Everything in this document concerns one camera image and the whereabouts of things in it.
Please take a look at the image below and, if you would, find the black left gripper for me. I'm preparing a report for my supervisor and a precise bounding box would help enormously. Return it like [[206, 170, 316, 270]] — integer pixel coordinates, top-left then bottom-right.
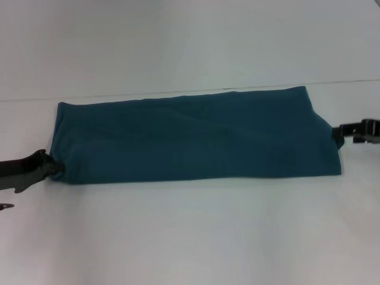
[[0, 149, 65, 195]]

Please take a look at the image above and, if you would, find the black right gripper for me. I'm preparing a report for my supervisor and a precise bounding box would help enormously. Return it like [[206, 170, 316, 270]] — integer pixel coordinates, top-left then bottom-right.
[[331, 118, 380, 147]]

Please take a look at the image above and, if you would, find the teal t-shirt with FREE print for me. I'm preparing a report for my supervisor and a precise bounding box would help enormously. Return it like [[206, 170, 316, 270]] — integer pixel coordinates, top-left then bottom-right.
[[47, 85, 345, 186]]

